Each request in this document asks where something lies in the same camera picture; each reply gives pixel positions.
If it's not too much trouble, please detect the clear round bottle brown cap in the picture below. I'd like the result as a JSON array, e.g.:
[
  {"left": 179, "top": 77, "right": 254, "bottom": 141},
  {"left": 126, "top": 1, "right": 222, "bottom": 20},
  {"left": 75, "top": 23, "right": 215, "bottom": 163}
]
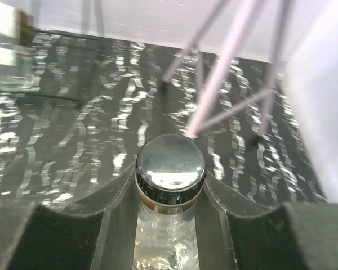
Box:
[{"left": 132, "top": 134, "right": 207, "bottom": 269}]

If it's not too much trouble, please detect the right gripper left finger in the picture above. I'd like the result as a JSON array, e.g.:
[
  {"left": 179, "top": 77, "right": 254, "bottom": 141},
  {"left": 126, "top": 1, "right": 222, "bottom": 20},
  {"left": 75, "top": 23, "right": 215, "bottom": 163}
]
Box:
[{"left": 0, "top": 164, "right": 137, "bottom": 269}]

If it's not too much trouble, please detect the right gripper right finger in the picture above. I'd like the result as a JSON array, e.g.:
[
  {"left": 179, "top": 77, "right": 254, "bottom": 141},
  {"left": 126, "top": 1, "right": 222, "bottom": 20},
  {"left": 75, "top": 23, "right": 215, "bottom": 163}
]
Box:
[{"left": 195, "top": 174, "right": 338, "bottom": 269}]

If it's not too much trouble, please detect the clear square bottle black cap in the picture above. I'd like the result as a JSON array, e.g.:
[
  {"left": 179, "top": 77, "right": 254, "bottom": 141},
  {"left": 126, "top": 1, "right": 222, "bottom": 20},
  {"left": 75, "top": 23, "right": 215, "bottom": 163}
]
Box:
[{"left": 0, "top": 1, "right": 40, "bottom": 92}]

